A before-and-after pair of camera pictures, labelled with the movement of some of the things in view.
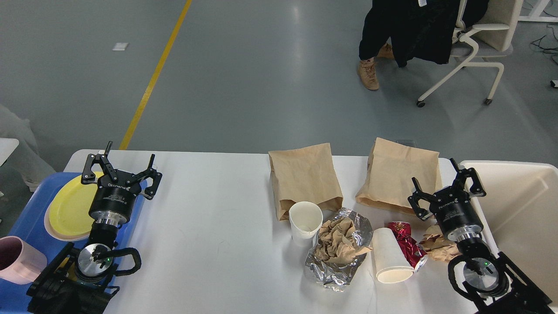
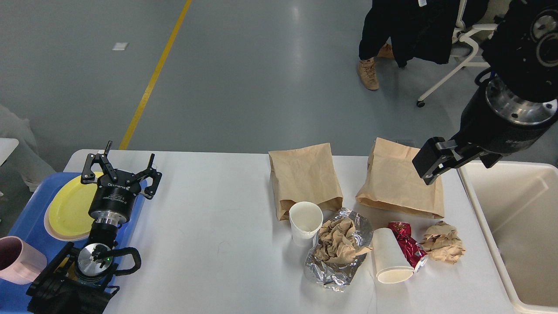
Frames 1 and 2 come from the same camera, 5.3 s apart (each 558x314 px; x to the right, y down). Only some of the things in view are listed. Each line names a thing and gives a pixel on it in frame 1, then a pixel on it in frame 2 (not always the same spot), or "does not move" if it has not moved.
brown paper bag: (392, 166) does not move
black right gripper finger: (422, 213) → (437, 155)
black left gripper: (112, 203) does not move
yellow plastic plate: (67, 216) does not move
